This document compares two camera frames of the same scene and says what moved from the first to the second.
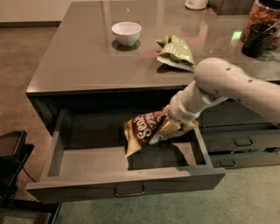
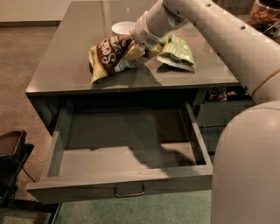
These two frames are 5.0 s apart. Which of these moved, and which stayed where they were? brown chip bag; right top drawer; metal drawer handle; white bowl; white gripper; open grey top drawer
Moved: white gripper; brown chip bag
Stayed: white bowl; right top drawer; metal drawer handle; open grey top drawer
